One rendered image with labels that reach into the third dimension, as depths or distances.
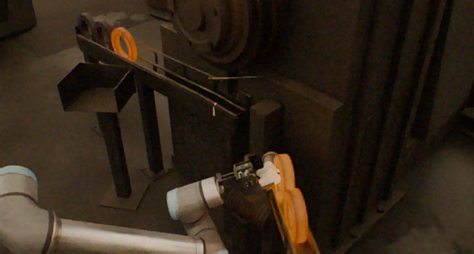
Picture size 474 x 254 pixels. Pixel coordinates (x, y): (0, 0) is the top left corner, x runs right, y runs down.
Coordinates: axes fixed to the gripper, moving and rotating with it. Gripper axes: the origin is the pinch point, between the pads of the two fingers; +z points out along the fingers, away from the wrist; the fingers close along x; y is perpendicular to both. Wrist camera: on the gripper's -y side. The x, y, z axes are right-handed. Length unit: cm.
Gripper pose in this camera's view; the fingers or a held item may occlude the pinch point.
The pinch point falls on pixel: (283, 174)
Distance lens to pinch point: 141.2
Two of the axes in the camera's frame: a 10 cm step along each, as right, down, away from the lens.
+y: -2.7, -7.6, -5.9
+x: -1.6, -5.7, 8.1
